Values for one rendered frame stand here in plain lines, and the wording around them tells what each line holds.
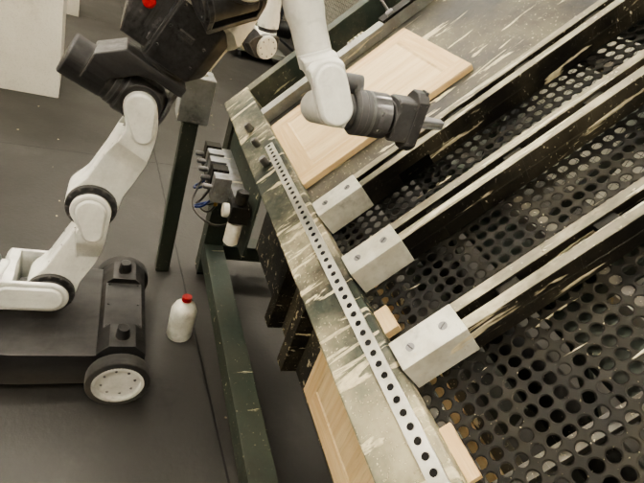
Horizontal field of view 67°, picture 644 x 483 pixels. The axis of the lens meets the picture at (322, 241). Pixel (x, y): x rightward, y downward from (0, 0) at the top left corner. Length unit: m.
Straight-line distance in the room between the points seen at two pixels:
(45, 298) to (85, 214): 0.34
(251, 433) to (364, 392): 0.78
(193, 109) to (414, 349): 1.41
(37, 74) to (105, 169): 2.58
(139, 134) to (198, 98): 0.56
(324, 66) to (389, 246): 0.37
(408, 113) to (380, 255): 0.28
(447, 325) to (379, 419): 0.19
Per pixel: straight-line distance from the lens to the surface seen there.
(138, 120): 1.44
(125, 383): 1.78
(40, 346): 1.78
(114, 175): 1.55
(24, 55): 4.05
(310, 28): 0.91
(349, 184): 1.19
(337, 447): 1.48
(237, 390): 1.70
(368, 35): 1.86
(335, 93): 0.90
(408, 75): 1.56
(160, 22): 1.36
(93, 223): 1.58
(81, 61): 1.43
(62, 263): 1.73
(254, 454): 1.57
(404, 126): 1.00
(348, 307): 0.97
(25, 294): 1.76
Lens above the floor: 1.44
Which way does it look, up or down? 29 degrees down
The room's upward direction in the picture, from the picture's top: 21 degrees clockwise
